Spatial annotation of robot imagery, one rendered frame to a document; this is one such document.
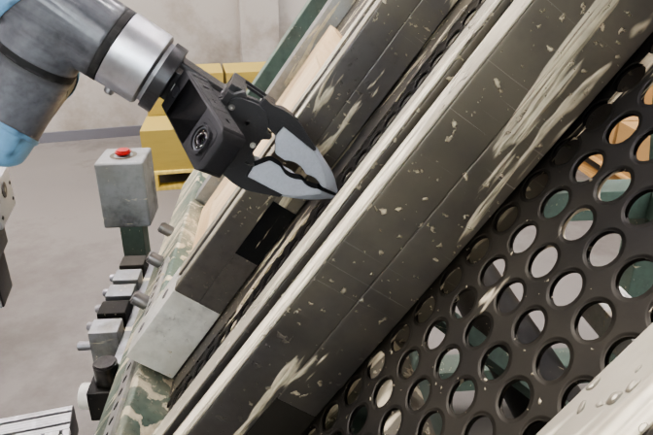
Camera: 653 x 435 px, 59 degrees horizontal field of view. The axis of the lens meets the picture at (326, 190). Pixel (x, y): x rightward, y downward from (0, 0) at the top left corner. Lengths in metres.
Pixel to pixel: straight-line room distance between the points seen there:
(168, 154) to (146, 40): 3.18
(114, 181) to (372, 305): 1.23
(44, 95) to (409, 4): 0.38
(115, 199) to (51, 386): 0.97
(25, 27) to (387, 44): 0.36
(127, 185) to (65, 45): 1.01
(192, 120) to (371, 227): 0.22
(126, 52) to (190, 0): 4.22
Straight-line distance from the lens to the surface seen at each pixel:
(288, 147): 0.58
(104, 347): 1.22
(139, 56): 0.56
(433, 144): 0.35
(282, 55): 1.48
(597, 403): 0.18
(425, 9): 0.68
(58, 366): 2.44
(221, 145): 0.48
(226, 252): 0.75
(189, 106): 0.53
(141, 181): 1.55
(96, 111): 4.92
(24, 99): 0.59
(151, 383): 0.85
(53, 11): 0.57
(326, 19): 1.23
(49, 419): 1.88
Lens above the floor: 1.44
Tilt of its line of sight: 23 degrees down
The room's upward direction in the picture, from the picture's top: straight up
